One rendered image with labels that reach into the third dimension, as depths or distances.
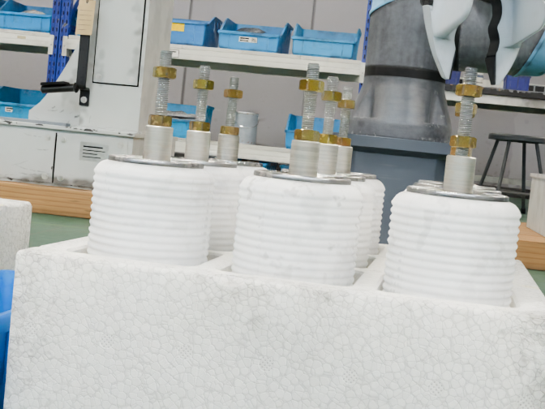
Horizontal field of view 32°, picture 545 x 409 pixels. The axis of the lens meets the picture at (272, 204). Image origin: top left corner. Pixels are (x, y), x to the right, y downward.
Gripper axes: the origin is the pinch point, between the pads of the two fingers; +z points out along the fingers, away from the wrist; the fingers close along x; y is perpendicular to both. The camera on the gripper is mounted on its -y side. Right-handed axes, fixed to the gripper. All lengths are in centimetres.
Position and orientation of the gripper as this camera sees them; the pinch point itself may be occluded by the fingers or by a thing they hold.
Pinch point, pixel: (468, 64)
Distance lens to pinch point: 73.2
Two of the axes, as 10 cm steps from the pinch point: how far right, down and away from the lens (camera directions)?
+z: -1.0, 9.9, 0.6
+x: 9.6, 0.8, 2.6
